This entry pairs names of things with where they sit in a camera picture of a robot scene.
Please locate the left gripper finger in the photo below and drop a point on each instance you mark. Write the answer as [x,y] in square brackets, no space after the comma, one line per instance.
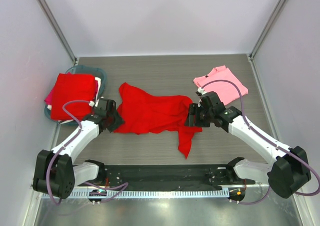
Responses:
[116,119]
[112,127]

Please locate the folded pink t-shirt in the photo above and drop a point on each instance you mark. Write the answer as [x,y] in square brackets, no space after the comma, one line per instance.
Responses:
[226,91]

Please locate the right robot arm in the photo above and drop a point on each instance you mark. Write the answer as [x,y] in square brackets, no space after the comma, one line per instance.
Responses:
[285,169]

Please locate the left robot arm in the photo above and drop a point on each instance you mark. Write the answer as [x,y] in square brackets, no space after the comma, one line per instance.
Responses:
[55,172]

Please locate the teal plastic basket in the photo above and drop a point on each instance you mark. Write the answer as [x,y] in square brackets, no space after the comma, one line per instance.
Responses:
[77,83]

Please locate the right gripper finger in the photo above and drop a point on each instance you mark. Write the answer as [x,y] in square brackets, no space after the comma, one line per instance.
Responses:
[193,109]
[190,121]

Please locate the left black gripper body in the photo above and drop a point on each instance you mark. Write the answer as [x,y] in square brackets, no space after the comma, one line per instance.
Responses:
[115,120]

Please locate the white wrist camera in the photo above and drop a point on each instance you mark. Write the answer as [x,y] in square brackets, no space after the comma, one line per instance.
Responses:
[200,91]
[94,103]

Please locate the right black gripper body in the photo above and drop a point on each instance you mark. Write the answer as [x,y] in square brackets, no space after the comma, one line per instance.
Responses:
[194,115]

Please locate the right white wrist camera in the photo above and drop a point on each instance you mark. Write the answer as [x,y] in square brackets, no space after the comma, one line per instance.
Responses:
[200,91]

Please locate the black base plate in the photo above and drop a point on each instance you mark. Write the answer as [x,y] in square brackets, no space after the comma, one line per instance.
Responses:
[149,177]

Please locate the stack of folded clothes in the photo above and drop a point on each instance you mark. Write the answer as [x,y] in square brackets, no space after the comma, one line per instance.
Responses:
[50,98]

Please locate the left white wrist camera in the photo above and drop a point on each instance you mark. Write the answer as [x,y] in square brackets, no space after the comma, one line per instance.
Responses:
[94,103]

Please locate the slotted cable duct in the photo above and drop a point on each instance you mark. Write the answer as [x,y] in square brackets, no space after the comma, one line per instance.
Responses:
[98,193]

